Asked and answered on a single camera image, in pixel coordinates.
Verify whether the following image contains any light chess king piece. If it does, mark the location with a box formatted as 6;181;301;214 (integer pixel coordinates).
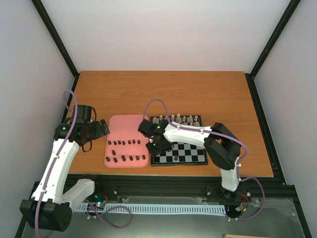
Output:
176;114;181;123

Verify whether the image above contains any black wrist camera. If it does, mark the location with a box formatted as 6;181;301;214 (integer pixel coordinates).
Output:
72;105;97;124
138;119;157;138

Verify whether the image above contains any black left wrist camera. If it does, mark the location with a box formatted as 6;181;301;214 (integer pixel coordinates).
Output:
72;105;97;124

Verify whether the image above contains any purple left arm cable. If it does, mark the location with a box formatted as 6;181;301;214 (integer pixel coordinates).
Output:
34;89;79;238

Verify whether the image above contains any pink silicone tray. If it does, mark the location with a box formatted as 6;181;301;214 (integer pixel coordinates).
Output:
104;115;149;168

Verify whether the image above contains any black grey chess board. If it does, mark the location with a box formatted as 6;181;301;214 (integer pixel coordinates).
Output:
151;115;208;167

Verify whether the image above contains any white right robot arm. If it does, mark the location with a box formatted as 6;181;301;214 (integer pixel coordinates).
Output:
138;119;241;192

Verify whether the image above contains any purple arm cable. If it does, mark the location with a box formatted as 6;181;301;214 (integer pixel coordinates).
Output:
34;89;79;238
143;99;249;181

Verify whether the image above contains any black aluminium frame rail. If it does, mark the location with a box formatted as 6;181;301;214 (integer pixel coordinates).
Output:
64;175;299;205

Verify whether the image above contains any light blue cable duct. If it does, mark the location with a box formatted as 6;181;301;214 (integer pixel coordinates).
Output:
74;203;226;216

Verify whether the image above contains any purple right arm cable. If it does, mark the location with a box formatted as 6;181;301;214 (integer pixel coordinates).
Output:
143;99;249;181

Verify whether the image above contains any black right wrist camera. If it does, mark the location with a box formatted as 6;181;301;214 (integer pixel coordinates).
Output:
138;119;157;138

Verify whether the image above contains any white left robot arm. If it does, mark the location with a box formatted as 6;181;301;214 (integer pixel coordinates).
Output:
20;119;110;232

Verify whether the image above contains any green led circuit board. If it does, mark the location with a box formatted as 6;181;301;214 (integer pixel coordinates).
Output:
94;192;108;208

